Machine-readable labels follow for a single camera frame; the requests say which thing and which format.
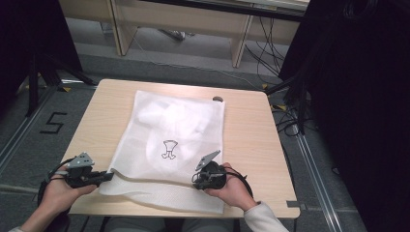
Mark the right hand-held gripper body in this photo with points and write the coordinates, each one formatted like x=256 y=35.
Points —
x=214 y=175

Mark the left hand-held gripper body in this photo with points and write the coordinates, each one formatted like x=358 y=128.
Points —
x=82 y=175

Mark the white mesh laundry bag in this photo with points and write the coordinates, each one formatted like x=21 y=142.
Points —
x=170 y=145

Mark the person's right hand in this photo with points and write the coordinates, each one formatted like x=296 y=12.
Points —
x=233 y=190

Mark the person's left hand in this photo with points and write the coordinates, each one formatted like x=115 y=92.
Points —
x=61 y=196

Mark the person's legs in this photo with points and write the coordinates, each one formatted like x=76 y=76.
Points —
x=170 y=225

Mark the grey tape strip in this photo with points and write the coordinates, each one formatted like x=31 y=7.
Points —
x=295 y=204

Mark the black metal stand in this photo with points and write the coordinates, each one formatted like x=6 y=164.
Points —
x=48 y=75
x=291 y=96

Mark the grey power strip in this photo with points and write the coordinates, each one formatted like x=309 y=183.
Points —
x=174 y=34

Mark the black curtain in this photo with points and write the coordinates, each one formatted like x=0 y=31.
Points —
x=361 y=112
x=29 y=38

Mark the light wooden desk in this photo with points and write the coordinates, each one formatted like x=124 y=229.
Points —
x=180 y=22

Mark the metal floor rail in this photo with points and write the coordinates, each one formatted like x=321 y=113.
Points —
x=317 y=183
x=22 y=129

